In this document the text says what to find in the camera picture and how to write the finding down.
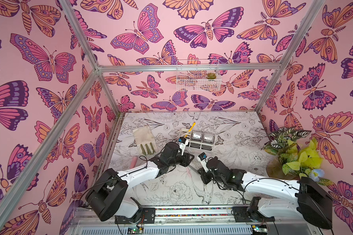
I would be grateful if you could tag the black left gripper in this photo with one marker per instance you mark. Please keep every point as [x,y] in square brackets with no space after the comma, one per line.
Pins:
[185,159]

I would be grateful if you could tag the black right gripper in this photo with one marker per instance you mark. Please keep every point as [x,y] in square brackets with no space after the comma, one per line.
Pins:
[206,175]

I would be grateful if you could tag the pink toothbrush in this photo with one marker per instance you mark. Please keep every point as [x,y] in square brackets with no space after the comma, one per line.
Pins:
[191,171]

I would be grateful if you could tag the yellow toothbrush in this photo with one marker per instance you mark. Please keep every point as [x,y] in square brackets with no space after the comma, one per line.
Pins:
[190,129]

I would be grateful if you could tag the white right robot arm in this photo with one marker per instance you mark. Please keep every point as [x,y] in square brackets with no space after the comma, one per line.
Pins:
[272,197]

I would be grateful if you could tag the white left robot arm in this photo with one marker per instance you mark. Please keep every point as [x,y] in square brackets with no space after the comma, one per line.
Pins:
[107,198]

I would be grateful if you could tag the cream toothbrush holder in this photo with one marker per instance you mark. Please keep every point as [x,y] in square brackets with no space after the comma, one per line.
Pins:
[198,140]

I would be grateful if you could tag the beige green-fingered glove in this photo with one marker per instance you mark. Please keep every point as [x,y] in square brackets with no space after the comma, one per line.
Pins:
[145,141]

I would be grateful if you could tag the pink cylinder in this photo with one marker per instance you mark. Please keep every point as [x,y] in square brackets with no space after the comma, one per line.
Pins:
[134,162]

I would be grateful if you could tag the artificial leafy potted plant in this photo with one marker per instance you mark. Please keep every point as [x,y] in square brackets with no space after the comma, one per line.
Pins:
[290,160]

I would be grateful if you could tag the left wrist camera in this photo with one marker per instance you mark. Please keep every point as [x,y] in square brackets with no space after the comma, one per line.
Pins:
[183,143]

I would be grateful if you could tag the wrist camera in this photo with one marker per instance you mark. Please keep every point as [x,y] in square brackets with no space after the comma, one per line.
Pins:
[183,143]
[202,158]

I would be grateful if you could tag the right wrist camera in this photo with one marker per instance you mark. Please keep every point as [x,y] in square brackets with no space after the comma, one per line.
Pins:
[202,158]

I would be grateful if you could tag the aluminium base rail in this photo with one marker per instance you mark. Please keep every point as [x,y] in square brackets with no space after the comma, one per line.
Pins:
[189,220]

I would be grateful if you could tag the white wire basket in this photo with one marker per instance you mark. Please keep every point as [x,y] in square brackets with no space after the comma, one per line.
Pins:
[198,77]

